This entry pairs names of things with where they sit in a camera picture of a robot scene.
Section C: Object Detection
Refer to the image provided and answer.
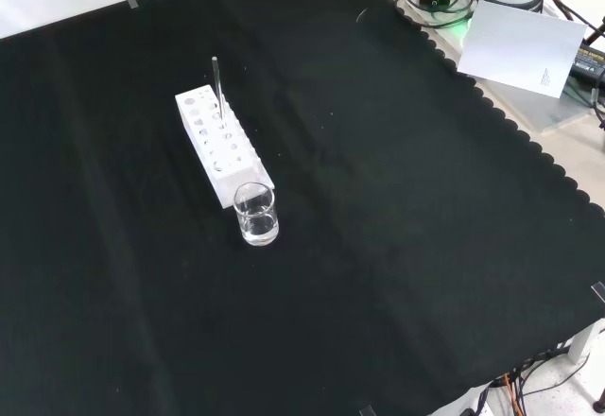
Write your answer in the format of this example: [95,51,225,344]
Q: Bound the clear glass rod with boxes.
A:
[211,56,226,120]

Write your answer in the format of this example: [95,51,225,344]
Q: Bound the white test tube rack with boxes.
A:
[174,84,276,210]

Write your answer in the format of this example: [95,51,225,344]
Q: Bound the small glass beaker with water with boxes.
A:
[233,182,280,248]

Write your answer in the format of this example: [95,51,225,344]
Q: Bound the black table cloth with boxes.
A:
[0,0,605,416]

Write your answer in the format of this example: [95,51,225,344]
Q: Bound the pale board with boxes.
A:
[457,0,589,100]

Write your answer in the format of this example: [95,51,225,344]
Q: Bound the black power adapter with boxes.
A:
[566,42,605,91]

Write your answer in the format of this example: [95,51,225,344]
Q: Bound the white table leg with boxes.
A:
[569,320,605,365]

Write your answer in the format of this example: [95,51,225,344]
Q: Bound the orange cable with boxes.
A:
[501,372,524,416]

